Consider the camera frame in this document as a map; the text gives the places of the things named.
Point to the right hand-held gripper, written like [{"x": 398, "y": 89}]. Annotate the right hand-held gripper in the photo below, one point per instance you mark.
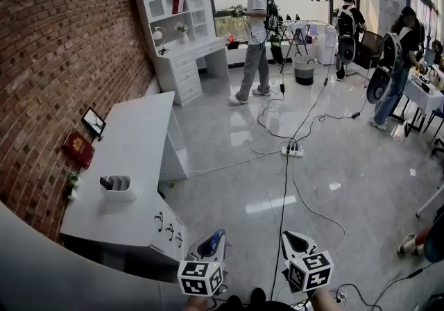
[{"x": 310, "y": 271}]

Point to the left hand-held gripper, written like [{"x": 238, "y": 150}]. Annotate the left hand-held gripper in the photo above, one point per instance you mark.
[{"x": 196, "y": 278}]

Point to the white desk organizer tray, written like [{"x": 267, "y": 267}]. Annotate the white desk organizer tray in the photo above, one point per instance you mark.
[{"x": 119, "y": 191}]

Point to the person's left forearm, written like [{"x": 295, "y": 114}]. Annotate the person's left forearm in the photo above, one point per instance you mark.
[{"x": 194, "y": 304}]

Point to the person's right forearm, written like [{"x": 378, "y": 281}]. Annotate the person's right forearm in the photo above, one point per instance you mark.
[{"x": 327, "y": 301}]

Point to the person's left black shoe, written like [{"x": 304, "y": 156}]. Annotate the person's left black shoe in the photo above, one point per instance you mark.
[{"x": 234, "y": 303}]

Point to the person's black shoe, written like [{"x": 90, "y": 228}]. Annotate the person's black shoe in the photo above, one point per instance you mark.
[
  {"x": 257, "y": 295},
  {"x": 234, "y": 303}
]

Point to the person's right black shoe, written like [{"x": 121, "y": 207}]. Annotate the person's right black shoe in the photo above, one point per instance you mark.
[{"x": 257, "y": 295}]

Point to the person's black trousers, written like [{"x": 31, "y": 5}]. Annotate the person's black trousers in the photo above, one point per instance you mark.
[{"x": 277, "y": 307}]

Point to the white power strip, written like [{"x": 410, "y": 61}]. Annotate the white power strip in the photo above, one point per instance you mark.
[{"x": 292, "y": 151}]

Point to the white desk with drawers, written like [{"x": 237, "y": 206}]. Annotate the white desk with drawers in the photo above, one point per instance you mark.
[{"x": 132, "y": 164}]

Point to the black remote control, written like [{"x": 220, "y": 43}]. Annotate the black remote control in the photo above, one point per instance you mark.
[{"x": 105, "y": 183}]

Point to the blue chair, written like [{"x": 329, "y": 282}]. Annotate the blue chair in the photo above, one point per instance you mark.
[{"x": 436, "y": 240}]

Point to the small green potted plant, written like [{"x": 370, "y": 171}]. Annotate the small green potted plant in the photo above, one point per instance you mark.
[{"x": 71, "y": 193}]

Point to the grey curved partition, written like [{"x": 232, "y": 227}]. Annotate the grey curved partition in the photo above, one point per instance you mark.
[{"x": 52, "y": 268}]

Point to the red hardcover book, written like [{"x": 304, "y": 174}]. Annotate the red hardcover book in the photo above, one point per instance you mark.
[{"x": 78, "y": 148}]

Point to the striped laundry basket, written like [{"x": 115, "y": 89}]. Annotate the striped laundry basket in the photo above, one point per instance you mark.
[{"x": 304, "y": 70}]

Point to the white bookshelf desk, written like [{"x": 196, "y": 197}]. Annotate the white bookshelf desk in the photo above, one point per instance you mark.
[{"x": 187, "y": 59}]

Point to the table with white cloth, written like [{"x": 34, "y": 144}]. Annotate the table with white cloth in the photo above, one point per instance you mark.
[{"x": 426, "y": 92}]

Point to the black mesh chair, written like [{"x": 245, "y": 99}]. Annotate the black mesh chair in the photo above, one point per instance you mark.
[{"x": 369, "y": 47}]

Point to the folding drying rack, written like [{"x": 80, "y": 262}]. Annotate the folding drying rack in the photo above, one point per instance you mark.
[{"x": 295, "y": 33}]

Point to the white flower vase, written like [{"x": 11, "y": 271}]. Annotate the white flower vase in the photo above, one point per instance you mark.
[{"x": 184, "y": 38}]

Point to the white desk lamp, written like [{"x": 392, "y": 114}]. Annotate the white desk lamp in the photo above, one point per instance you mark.
[{"x": 157, "y": 34}]

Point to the red books on shelf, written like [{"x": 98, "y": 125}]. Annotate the red books on shelf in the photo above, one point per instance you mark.
[{"x": 178, "y": 5}]

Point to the black picture frame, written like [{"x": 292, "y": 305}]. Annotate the black picture frame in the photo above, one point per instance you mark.
[{"x": 93, "y": 121}]

